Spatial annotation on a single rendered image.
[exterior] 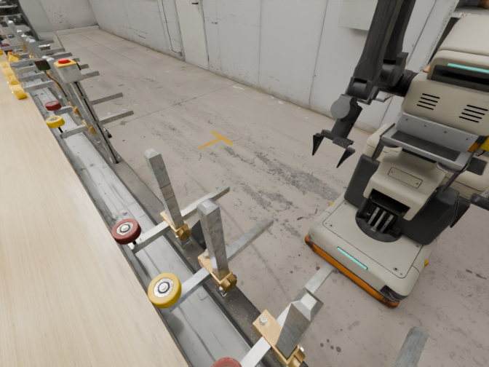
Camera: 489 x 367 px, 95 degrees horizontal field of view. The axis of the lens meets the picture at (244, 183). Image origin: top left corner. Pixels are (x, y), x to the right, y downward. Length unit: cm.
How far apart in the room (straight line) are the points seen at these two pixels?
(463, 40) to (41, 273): 132
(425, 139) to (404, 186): 24
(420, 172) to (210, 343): 100
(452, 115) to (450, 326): 127
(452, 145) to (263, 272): 120
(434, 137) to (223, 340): 99
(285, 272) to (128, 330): 118
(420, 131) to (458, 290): 128
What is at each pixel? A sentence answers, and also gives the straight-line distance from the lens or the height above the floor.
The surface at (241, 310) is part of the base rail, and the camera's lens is 83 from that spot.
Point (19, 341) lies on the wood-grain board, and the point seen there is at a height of 90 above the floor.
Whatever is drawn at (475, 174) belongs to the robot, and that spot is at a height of 81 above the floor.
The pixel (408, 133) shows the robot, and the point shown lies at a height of 104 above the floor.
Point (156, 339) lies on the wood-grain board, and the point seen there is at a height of 90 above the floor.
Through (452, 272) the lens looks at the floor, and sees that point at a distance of 213.
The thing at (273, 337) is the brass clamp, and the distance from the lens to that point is 68.
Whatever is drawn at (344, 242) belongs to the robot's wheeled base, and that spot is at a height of 28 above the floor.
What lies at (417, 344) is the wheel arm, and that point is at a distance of 77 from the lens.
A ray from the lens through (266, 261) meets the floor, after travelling 168.
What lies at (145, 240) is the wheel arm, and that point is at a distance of 87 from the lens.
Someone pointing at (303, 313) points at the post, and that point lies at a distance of 39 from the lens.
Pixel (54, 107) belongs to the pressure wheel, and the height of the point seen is 89.
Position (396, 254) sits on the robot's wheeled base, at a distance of 162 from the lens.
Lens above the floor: 149
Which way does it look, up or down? 44 degrees down
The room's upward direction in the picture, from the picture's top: 1 degrees counter-clockwise
